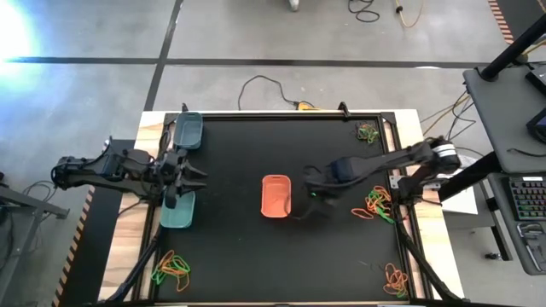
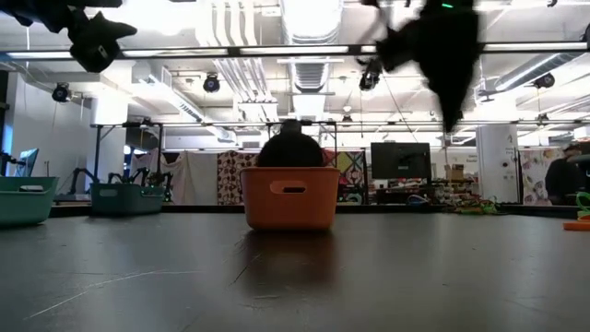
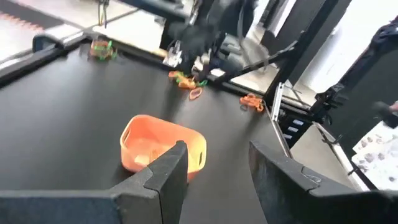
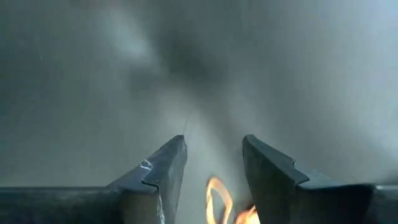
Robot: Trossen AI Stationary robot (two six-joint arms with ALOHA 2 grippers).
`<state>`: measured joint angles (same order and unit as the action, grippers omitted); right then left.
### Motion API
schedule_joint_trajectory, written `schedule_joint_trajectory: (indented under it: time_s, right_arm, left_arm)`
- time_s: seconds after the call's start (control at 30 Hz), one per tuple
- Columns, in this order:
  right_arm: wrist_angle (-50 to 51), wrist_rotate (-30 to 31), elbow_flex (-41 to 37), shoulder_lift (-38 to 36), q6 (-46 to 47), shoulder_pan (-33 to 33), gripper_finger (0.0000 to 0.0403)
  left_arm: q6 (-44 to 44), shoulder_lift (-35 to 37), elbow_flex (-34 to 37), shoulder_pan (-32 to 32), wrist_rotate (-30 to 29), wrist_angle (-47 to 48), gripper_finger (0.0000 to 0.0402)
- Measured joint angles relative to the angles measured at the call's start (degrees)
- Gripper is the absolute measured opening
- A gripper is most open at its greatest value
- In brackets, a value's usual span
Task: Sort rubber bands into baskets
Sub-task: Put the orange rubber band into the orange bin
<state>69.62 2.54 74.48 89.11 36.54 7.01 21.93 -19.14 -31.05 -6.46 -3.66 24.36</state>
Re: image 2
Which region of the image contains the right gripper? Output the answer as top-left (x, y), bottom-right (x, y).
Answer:
top-left (417, 11), bottom-right (481, 134)

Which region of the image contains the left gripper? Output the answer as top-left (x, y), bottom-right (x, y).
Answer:
top-left (67, 11), bottom-right (138, 74)

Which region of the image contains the dark bands top-right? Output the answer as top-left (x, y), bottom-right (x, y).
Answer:
top-left (460, 197), bottom-right (502, 216)

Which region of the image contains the green rubber band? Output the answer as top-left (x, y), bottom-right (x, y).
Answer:
top-left (575, 191), bottom-right (590, 219)

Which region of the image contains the brown cardboard box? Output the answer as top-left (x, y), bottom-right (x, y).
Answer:
top-left (444, 163), bottom-right (466, 182)

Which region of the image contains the white round column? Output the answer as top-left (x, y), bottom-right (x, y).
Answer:
top-left (476, 124), bottom-right (520, 205)

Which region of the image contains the black computer monitor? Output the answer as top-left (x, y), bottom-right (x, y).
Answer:
top-left (371, 142), bottom-right (432, 180)

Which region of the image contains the pale floral cloth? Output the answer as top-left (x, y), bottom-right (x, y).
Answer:
top-left (520, 147), bottom-right (566, 206)

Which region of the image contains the colourful patchwork quilt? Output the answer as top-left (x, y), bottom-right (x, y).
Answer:
top-left (322, 149), bottom-right (368, 204)

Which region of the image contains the slim tilted monitor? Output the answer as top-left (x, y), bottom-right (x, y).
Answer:
top-left (13, 148), bottom-right (41, 178)

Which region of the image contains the white hanging cloth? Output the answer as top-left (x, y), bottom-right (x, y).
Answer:
top-left (131, 150), bottom-right (218, 206)

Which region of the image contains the dark teal plastic basket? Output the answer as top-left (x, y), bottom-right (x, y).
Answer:
top-left (89, 183), bottom-right (165, 216)

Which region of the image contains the orange plastic basket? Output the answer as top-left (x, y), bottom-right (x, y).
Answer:
top-left (240, 166), bottom-right (341, 231)

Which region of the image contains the brown patterned cloth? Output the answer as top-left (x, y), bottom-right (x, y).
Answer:
top-left (217, 150), bottom-right (259, 207)

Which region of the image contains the mint green plastic basket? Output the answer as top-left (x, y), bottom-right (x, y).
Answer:
top-left (0, 176), bottom-right (60, 227)

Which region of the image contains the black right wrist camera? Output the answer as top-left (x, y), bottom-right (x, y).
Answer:
top-left (375, 26), bottom-right (419, 74)

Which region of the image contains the black overhead rail with lights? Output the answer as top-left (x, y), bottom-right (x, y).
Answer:
top-left (0, 41), bottom-right (590, 61)

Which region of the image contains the black background rig frame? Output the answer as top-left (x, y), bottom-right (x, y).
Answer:
top-left (89, 119), bottom-right (340, 204)

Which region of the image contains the black table frame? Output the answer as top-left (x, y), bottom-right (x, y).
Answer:
top-left (48, 204), bottom-right (580, 219)

